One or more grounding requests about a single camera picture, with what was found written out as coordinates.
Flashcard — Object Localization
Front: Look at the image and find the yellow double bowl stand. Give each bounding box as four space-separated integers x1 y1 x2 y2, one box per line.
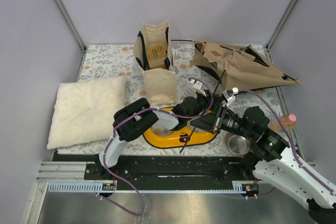
143 120 217 149

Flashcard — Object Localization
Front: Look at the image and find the white fluffy cushion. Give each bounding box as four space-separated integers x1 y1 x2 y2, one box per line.
47 76 127 150

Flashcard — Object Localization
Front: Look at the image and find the cream canvas tote bag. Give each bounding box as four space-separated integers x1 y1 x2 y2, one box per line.
133 20 177 105

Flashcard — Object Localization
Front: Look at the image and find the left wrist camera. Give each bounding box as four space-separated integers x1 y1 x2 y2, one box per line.
190 79 206 96

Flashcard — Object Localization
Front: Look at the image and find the brown cardboard box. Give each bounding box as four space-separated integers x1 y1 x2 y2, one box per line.
146 42 167 69

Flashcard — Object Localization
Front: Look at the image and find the beige pet tent fabric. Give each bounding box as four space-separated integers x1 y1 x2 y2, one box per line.
190 40 300 90

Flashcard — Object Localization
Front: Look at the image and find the white slotted cable duct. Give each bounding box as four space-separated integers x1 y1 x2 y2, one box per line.
48 180 259 194

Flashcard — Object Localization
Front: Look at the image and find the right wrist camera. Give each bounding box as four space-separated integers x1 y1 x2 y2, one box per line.
222 87 239 106

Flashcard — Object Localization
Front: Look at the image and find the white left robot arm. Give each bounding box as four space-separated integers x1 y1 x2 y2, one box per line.
94 90 216 179

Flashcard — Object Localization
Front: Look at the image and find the stainless steel pet bowl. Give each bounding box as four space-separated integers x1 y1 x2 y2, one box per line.
225 133 251 157

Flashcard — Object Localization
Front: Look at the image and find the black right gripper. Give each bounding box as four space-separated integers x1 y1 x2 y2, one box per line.
190 102 256 140

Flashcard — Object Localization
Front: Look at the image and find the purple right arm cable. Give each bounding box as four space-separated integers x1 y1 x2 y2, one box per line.
233 89 336 196

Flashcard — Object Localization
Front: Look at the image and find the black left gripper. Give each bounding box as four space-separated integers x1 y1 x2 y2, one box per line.
186 90 224 122

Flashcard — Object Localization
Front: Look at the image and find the black tent pole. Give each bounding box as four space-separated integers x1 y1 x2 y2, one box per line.
180 69 227 154
170 39 204 43

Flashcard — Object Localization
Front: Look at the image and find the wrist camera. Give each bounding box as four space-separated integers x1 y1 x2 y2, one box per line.
190 79 206 96
222 87 239 106

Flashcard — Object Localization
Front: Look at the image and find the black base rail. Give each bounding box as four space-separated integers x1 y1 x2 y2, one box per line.
83 154 271 190

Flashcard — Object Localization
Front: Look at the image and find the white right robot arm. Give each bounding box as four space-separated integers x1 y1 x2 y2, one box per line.
191 105 335 223

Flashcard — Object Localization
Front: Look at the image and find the pink capped bottle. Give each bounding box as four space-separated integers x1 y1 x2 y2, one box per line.
269 114 297 133

